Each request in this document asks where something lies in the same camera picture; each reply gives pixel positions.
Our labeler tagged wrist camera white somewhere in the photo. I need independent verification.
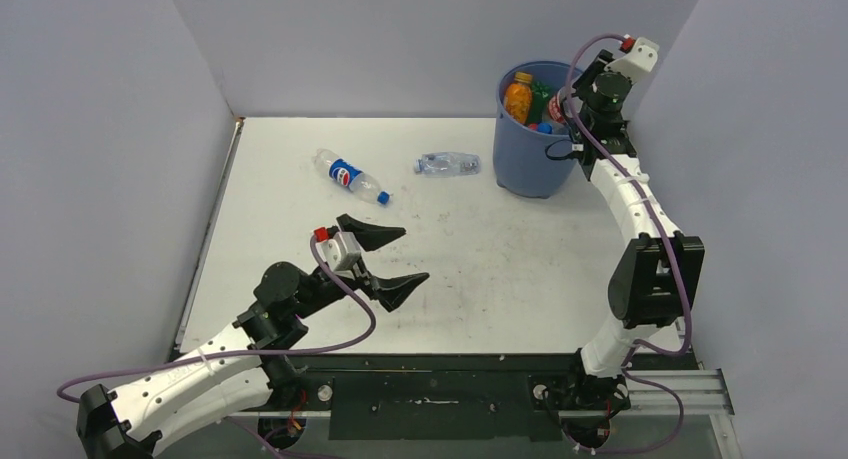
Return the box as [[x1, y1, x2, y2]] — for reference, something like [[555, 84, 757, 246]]
[[605, 37, 660, 85], [313, 228, 363, 273]]

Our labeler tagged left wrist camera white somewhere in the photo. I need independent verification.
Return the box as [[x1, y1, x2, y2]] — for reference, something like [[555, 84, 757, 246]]
[[313, 228, 363, 273]]

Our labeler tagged orange juice bottle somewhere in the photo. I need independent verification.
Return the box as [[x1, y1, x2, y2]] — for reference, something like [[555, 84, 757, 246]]
[[502, 71, 533, 125]]

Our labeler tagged crushed clear water bottle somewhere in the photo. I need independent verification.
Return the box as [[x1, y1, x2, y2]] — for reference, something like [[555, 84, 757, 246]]
[[413, 152, 482, 178]]

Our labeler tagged blue plastic bin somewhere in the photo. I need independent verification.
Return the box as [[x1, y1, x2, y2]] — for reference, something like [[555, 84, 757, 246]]
[[492, 60, 577, 199]]

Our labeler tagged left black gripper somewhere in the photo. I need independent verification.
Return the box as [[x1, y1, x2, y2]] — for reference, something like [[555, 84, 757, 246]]
[[292, 217, 427, 319]]

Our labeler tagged green plastic bottle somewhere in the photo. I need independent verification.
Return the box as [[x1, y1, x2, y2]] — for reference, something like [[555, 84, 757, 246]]
[[525, 81, 552, 126]]

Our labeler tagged clear bottle red label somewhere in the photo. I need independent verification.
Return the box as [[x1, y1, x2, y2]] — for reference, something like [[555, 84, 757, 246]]
[[542, 87, 570, 134]]

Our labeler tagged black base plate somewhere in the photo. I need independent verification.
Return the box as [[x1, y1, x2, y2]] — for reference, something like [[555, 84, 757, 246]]
[[218, 351, 664, 444]]

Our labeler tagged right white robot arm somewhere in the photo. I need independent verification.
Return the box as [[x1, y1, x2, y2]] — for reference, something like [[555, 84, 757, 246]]
[[563, 47, 705, 410]]

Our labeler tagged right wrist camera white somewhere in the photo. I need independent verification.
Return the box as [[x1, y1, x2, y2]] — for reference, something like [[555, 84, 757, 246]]
[[605, 37, 660, 85]]

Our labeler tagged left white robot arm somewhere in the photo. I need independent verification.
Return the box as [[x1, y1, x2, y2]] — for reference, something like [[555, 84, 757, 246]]
[[76, 214, 429, 458]]

